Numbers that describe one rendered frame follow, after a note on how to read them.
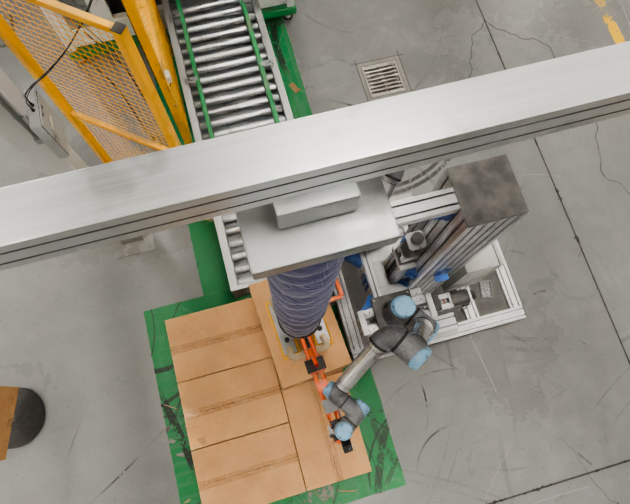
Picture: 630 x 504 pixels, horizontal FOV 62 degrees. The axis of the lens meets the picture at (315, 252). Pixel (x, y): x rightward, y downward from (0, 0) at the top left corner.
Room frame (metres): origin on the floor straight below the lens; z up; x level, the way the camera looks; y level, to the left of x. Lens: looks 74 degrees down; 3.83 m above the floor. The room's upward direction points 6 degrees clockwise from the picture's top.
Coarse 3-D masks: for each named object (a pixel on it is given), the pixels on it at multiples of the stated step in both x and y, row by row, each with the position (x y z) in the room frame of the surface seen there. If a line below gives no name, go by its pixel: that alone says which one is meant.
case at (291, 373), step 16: (256, 288) 0.58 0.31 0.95; (256, 304) 0.49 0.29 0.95; (272, 336) 0.33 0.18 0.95; (336, 336) 0.36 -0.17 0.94; (272, 352) 0.24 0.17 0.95; (336, 352) 0.28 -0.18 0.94; (288, 368) 0.17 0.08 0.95; (304, 368) 0.17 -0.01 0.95; (336, 368) 0.19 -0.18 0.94; (288, 384) 0.08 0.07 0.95
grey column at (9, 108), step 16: (0, 80) 1.11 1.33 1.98; (0, 96) 1.05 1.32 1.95; (16, 96) 1.11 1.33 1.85; (0, 112) 1.03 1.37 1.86; (16, 112) 1.05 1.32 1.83; (0, 128) 1.01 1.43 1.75; (16, 128) 1.03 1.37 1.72; (16, 144) 1.01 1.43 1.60; (32, 144) 1.03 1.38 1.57; (32, 160) 1.00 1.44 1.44; (48, 160) 1.03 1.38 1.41; (64, 160) 1.05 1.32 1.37; (80, 160) 1.15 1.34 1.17; (48, 176) 1.00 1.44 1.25; (128, 240) 1.02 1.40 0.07; (144, 240) 1.05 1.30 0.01
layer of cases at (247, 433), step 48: (192, 336) 0.32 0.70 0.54; (240, 336) 0.35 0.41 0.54; (192, 384) 0.03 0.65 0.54; (240, 384) 0.06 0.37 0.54; (192, 432) -0.24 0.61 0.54; (240, 432) -0.21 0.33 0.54; (288, 432) -0.18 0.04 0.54; (240, 480) -0.47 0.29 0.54; (288, 480) -0.45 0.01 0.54; (336, 480) -0.42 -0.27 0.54
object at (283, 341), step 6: (270, 306) 0.49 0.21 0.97; (270, 312) 0.45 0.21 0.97; (270, 318) 0.42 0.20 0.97; (276, 318) 0.42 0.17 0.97; (276, 330) 0.36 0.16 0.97; (276, 336) 0.33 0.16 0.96; (282, 336) 0.33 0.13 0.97; (288, 336) 0.33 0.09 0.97; (282, 342) 0.30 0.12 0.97; (288, 342) 0.30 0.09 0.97; (294, 342) 0.30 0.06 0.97; (282, 348) 0.27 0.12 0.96; (294, 348) 0.27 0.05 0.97; (282, 354) 0.23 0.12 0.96
